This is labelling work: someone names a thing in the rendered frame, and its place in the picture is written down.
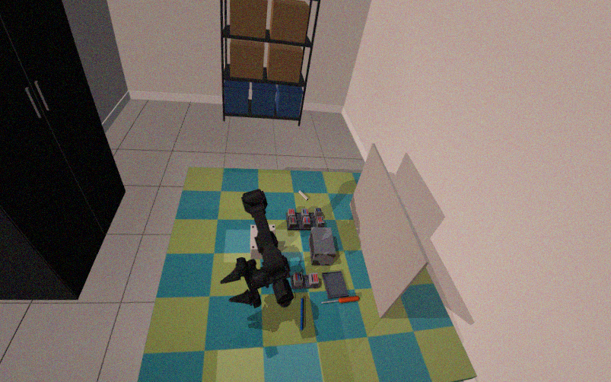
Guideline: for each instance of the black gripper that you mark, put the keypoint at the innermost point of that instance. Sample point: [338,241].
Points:
[254,281]

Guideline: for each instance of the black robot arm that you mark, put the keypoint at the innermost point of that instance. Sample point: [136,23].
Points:
[274,263]

